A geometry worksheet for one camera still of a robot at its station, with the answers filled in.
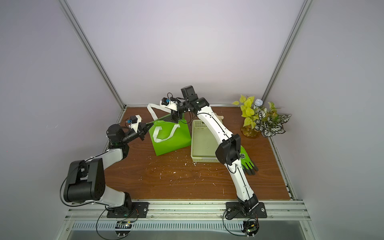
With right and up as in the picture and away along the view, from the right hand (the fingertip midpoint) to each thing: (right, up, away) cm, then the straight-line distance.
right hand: (166, 106), depth 82 cm
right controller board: (+43, -59, -12) cm, 74 cm away
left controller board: (-20, -61, -10) cm, 65 cm away
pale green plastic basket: (+22, -23, +16) cm, 36 cm away
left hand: (-8, -10, +1) cm, 13 cm away
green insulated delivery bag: (0, -17, +2) cm, 17 cm away
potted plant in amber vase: (+51, -8, -4) cm, 52 cm away
